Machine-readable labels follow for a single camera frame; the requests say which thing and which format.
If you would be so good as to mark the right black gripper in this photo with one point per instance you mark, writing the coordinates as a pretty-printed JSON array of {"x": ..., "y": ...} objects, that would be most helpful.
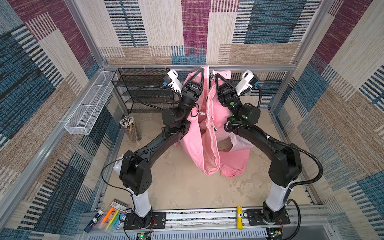
[{"x": 227, "y": 94}]

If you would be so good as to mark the pack of coloured markers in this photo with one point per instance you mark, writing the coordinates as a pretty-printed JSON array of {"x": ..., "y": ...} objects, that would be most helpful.
[{"x": 112, "y": 219}]

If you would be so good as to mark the yellow rail stopper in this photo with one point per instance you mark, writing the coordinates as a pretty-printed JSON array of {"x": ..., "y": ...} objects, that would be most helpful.
[{"x": 239, "y": 218}]

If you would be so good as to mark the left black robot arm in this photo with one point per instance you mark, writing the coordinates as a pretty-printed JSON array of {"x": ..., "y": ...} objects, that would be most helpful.
[{"x": 135, "y": 172}]

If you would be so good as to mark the white wire mesh basket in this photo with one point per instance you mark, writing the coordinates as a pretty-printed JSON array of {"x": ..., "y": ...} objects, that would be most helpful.
[{"x": 87, "y": 112}]

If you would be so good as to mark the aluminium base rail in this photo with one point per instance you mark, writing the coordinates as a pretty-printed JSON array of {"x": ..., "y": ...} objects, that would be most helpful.
[{"x": 221, "y": 224}]

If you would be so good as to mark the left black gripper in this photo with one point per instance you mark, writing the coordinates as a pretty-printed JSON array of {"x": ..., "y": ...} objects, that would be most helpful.
[{"x": 190, "y": 96}]

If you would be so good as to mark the pink zip-up jacket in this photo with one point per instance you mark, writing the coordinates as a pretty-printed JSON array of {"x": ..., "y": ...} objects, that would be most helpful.
[{"x": 207, "y": 143}]

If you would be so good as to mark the metal cup of pencils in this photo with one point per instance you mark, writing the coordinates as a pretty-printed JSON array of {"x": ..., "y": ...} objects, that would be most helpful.
[{"x": 129, "y": 125}]

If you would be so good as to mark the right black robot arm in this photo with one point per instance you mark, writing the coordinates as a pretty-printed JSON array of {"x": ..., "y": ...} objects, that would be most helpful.
[{"x": 285, "y": 160}]

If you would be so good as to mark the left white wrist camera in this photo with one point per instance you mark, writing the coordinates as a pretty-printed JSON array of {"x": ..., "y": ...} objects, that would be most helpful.
[{"x": 171, "y": 80}]

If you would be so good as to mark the black wire mesh shelf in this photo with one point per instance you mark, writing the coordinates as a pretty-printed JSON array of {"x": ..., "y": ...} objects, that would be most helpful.
[{"x": 142, "y": 90}]

